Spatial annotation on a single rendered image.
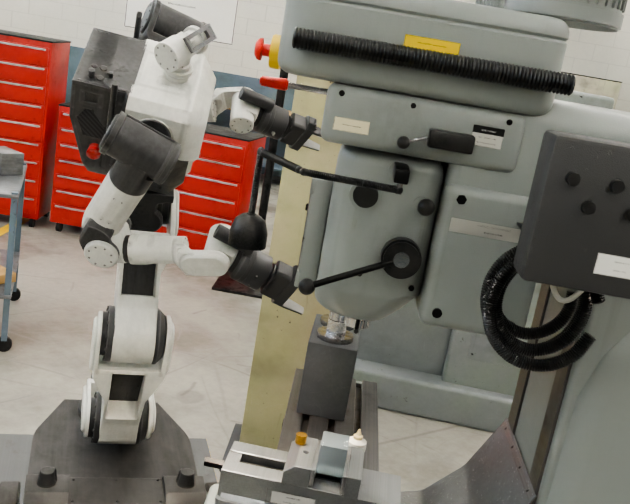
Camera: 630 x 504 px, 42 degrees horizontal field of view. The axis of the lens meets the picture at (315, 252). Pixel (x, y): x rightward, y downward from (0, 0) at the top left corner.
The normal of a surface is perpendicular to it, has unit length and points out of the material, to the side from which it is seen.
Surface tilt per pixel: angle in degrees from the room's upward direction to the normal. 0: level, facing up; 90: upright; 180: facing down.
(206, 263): 117
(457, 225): 90
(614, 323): 90
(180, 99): 35
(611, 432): 88
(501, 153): 90
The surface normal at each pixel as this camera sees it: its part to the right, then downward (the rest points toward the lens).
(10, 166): 0.75, 0.29
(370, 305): -0.14, 0.66
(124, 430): 0.17, 0.62
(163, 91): 0.28, -0.62
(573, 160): -0.07, 0.24
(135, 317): 0.30, -0.22
